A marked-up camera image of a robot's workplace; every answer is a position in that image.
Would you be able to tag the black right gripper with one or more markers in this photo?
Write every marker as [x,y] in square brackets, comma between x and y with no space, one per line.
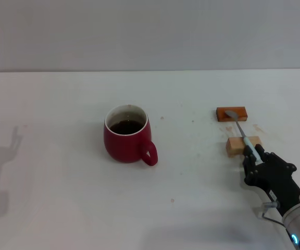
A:
[275,179]

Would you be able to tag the red ceramic coffee cup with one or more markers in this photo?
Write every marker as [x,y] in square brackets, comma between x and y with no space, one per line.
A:
[125,148]

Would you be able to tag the light wooden arch block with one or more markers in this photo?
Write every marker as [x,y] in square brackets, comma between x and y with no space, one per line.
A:
[234,147]

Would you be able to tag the orange wooden block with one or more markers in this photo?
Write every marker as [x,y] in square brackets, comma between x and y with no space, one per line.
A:
[221,115]

